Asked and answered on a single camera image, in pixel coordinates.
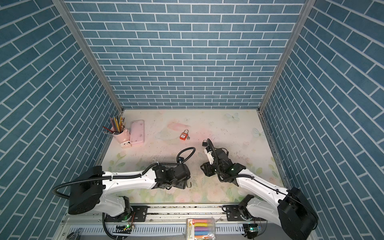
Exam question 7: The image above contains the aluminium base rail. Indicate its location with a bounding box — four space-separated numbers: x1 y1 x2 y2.
53 202 316 240

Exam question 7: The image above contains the aluminium corner post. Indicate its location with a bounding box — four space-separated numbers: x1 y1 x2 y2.
259 0 316 114
53 0 124 113

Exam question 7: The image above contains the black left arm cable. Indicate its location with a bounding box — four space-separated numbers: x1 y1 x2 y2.
52 146 196 240

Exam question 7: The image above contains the aluminium corner post right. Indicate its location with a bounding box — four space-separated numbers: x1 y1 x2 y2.
259 0 316 114

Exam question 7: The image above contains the coloured pencils bundle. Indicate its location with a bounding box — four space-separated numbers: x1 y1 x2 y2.
102 117 126 135

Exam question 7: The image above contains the pink pencil cup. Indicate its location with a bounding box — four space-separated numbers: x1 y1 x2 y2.
114 129 132 148

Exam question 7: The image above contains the red padlock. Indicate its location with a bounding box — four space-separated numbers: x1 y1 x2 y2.
180 129 190 141

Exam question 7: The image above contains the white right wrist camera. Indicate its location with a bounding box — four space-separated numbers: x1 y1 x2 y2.
204 149 214 165

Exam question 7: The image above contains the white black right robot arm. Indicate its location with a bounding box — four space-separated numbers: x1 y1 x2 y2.
201 147 319 240

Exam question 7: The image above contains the aluminium corner post left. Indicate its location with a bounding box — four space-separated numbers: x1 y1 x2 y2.
53 0 124 113

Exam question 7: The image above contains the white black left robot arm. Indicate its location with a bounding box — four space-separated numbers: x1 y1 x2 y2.
68 164 191 217

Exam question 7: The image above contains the marker pen box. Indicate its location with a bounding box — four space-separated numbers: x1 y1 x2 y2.
186 218 216 240

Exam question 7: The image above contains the pink pencil case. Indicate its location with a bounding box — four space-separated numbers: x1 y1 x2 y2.
130 120 145 146

